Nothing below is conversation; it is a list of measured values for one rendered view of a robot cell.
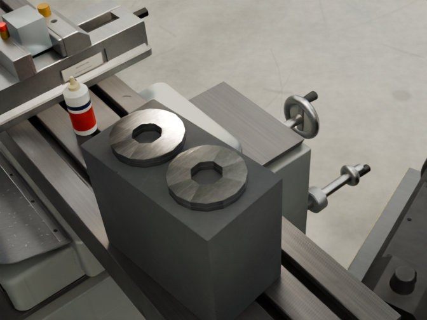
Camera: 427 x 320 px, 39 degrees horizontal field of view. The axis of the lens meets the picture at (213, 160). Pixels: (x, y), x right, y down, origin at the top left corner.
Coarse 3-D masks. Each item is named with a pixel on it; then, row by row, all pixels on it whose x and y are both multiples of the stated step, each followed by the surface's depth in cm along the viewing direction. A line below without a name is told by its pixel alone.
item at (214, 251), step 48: (96, 144) 73; (144, 144) 71; (192, 144) 72; (96, 192) 78; (144, 192) 67; (192, 192) 65; (240, 192) 65; (144, 240) 75; (192, 240) 64; (240, 240) 67; (192, 288) 72; (240, 288) 73
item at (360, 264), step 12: (408, 168) 165; (408, 180) 162; (396, 192) 159; (408, 192) 159; (396, 204) 156; (384, 216) 154; (396, 216) 153; (372, 228) 151; (384, 228) 151; (372, 240) 149; (384, 240) 148; (360, 252) 146; (372, 252) 146; (360, 264) 144; (360, 276) 141
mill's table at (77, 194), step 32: (0, 0) 140; (96, 96) 110; (128, 96) 110; (32, 128) 105; (64, 128) 105; (32, 160) 99; (64, 160) 102; (64, 192) 94; (96, 224) 89; (288, 224) 86; (96, 256) 93; (288, 256) 83; (320, 256) 82; (128, 288) 85; (160, 288) 80; (288, 288) 79; (320, 288) 79; (352, 288) 78
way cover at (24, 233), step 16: (0, 160) 110; (0, 176) 107; (16, 176) 107; (0, 192) 103; (16, 192) 104; (32, 192) 104; (0, 208) 100; (16, 208) 101; (32, 208) 101; (0, 224) 97; (16, 224) 98; (32, 224) 98; (48, 224) 99; (0, 240) 94; (16, 240) 95; (32, 240) 95; (48, 240) 96; (64, 240) 96; (0, 256) 91; (16, 256) 92; (32, 256) 92
